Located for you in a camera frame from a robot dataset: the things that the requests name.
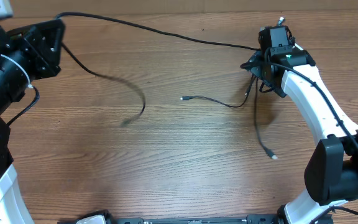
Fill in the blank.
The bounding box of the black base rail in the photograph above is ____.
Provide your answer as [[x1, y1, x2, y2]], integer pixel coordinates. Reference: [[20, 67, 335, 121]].
[[57, 210, 286, 224]]

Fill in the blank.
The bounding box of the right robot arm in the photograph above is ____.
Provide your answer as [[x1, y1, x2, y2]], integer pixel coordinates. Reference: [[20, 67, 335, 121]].
[[241, 25, 358, 223]]

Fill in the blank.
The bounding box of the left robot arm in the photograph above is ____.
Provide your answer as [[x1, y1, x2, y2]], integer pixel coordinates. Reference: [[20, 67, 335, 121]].
[[0, 1, 65, 223]]

